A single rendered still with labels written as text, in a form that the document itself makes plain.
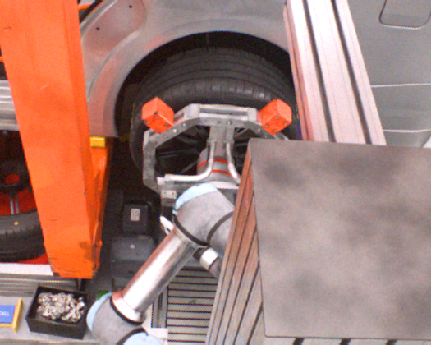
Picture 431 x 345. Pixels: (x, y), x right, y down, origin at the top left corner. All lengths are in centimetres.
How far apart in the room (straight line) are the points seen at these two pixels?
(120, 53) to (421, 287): 164
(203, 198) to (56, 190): 54
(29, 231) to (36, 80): 107
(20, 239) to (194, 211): 117
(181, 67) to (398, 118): 88
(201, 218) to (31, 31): 60
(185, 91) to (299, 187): 141
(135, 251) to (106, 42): 88
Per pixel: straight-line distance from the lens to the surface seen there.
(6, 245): 255
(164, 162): 238
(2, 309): 234
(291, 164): 68
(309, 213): 64
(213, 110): 203
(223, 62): 212
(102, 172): 239
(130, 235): 256
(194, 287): 281
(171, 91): 207
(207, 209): 149
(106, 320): 165
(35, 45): 146
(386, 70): 223
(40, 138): 168
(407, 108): 239
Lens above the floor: 253
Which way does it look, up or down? 51 degrees down
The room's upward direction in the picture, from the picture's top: 10 degrees clockwise
